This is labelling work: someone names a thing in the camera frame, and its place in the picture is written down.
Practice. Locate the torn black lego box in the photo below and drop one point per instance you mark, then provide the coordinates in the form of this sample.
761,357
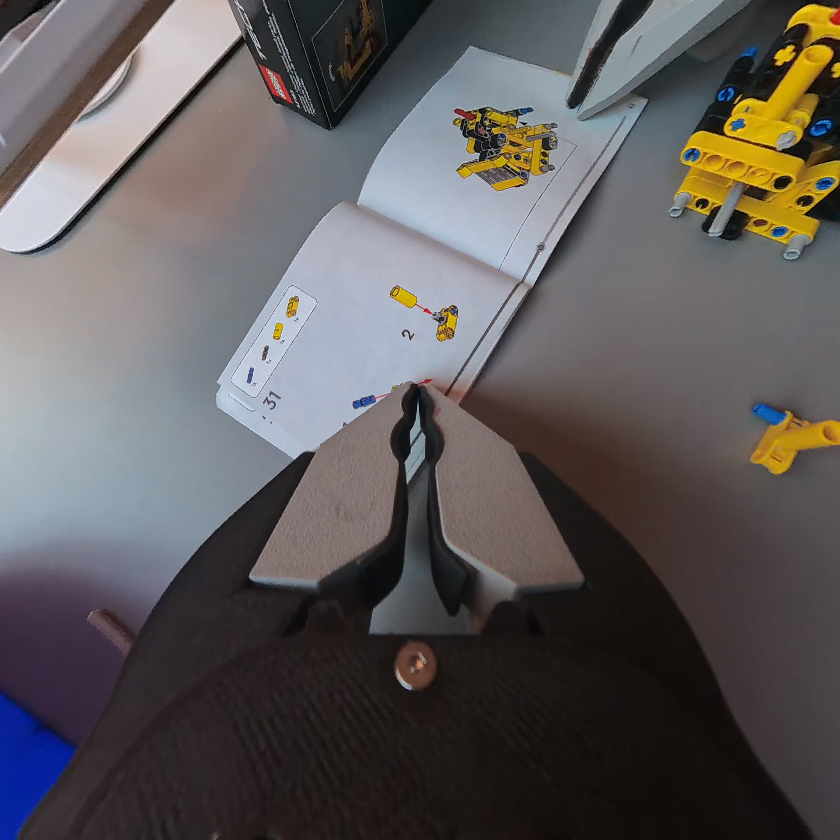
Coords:
328,52

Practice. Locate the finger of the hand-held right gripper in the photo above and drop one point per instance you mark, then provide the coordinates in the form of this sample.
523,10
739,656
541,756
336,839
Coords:
669,39
597,46

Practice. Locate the small brown lego axle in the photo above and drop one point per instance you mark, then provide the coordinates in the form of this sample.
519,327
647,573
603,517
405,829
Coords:
111,630

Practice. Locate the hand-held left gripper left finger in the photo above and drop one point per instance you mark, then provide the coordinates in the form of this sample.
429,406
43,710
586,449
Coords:
334,512

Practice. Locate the blue plastic bin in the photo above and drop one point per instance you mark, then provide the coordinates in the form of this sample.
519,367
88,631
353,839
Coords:
29,768

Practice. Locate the lego instruction booklet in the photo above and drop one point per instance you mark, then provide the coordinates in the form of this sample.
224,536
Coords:
407,275

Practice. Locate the small yellow lego connector piece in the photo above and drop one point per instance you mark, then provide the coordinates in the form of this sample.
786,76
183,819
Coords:
794,439

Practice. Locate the silver monitor stand base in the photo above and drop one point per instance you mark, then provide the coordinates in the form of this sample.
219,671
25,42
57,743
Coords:
98,151

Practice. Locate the yellow black lego bulldozer model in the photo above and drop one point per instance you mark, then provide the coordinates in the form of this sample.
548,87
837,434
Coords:
761,144

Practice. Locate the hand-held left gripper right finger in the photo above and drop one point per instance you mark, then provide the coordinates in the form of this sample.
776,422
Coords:
499,512

